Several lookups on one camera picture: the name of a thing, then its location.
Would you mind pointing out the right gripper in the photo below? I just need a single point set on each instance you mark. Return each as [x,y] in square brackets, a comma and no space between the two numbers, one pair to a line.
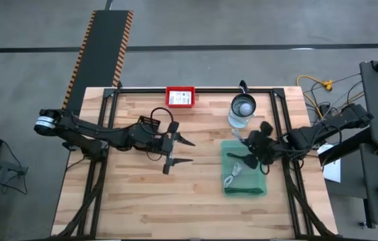
[260,147]

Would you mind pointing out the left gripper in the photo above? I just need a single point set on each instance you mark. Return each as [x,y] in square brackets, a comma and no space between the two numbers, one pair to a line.
[167,147]

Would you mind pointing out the black mesh basket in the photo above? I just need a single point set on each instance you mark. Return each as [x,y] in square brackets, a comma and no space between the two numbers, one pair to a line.
[146,120]

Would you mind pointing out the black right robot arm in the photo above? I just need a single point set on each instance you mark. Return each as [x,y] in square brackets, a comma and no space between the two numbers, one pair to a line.
[329,125]

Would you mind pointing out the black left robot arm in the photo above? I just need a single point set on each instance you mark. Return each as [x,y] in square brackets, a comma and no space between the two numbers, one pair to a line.
[91,129]

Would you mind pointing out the green translucent plastic bin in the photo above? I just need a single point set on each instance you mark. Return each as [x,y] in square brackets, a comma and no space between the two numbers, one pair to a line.
[252,177]

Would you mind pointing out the red plastic bin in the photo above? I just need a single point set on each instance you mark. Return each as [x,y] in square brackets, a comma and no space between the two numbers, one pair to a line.
[180,106]

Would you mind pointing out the grey cylindrical container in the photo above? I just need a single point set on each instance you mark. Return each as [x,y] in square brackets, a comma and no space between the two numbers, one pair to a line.
[239,118]

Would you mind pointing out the white ball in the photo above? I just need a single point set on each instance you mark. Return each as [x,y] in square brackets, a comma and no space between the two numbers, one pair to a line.
[246,108]

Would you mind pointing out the black power adapter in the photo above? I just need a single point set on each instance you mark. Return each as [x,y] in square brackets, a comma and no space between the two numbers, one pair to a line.
[324,108]

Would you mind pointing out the white paper sheet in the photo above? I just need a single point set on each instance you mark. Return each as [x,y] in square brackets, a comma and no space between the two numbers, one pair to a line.
[332,170]

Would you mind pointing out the black hazard-striped floor mat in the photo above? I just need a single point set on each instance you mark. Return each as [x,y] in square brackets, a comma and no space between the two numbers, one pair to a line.
[101,50]

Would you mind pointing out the black aluminium table frame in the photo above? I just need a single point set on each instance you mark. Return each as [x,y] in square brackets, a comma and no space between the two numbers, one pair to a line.
[135,90]

